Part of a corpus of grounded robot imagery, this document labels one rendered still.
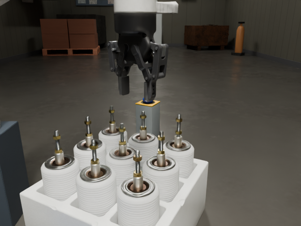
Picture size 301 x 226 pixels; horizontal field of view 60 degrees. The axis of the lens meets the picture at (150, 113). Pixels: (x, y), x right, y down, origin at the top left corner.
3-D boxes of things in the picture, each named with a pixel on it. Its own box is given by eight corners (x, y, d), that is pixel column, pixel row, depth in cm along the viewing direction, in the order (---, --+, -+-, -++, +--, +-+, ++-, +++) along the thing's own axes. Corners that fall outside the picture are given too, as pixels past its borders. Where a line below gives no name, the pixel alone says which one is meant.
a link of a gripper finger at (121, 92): (129, 76, 53) (129, 93, 54) (126, 75, 53) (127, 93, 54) (121, 77, 51) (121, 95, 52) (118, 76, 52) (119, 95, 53)
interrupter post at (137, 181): (130, 189, 57) (130, 176, 56) (136, 184, 59) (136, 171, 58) (139, 192, 56) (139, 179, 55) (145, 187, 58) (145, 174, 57)
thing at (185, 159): (195, 192, 86) (198, 142, 80) (185, 210, 77) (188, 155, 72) (167, 185, 89) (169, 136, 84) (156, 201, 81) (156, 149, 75)
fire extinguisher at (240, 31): (247, 55, 523) (251, 21, 502) (233, 55, 523) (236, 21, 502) (242, 54, 550) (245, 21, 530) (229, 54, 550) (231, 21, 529)
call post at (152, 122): (136, 176, 107) (135, 104, 97) (144, 168, 113) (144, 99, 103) (151, 181, 104) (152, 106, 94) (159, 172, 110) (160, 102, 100)
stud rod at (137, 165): (135, 181, 57) (134, 150, 55) (138, 179, 58) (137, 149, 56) (137, 183, 57) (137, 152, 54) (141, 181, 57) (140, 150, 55)
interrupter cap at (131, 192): (113, 191, 57) (113, 189, 56) (133, 175, 63) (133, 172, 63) (143, 203, 53) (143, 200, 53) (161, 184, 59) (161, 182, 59)
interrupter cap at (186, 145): (194, 144, 79) (194, 141, 79) (186, 154, 73) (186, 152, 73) (170, 139, 82) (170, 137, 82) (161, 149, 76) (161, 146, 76)
